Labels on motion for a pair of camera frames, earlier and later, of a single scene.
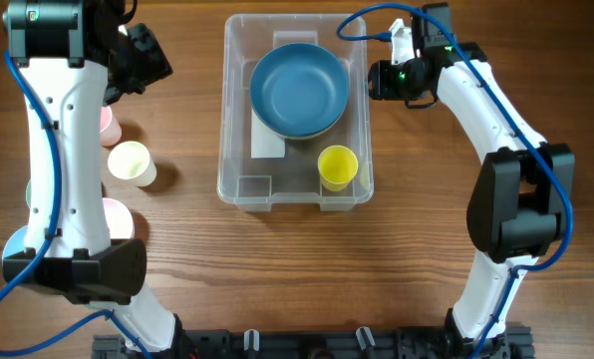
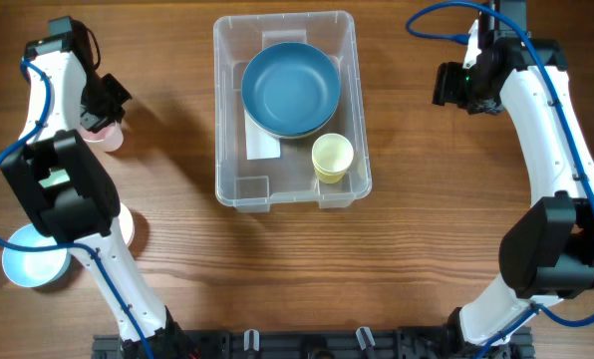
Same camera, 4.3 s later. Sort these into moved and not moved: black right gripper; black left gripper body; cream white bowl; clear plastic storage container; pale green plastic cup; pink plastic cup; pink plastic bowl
Moved: black left gripper body; cream white bowl; black right gripper; pale green plastic cup
Not moved: pink plastic bowl; clear plastic storage container; pink plastic cup
